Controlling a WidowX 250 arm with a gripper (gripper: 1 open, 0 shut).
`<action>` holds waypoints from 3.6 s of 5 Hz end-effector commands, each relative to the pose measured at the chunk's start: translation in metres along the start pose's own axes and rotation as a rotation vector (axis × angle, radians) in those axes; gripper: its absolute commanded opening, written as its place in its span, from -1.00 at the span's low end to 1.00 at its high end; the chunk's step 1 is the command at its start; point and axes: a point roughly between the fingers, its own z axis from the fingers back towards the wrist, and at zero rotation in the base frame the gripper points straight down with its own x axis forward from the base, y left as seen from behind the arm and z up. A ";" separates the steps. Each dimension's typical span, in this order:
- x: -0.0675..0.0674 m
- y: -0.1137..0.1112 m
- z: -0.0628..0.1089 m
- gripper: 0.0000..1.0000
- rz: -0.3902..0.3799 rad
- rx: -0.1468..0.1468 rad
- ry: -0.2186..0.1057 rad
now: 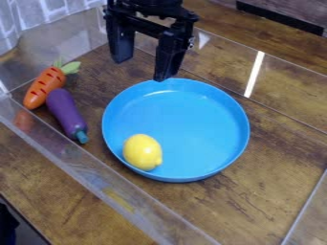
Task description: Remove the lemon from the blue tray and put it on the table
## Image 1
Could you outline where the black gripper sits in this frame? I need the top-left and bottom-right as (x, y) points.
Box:
(104, 0), (198, 81)

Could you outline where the yellow toy lemon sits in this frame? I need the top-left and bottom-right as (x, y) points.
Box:
(123, 134), (164, 171)

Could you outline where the round blue tray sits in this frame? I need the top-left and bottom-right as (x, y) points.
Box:
(103, 78), (251, 183)

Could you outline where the orange toy carrot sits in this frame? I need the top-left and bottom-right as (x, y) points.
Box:
(23, 60), (82, 110)

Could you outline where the purple toy eggplant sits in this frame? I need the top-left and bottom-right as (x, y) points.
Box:
(46, 88), (88, 144)

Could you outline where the clear acrylic enclosure wall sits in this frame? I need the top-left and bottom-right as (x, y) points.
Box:
(0, 1), (327, 245)

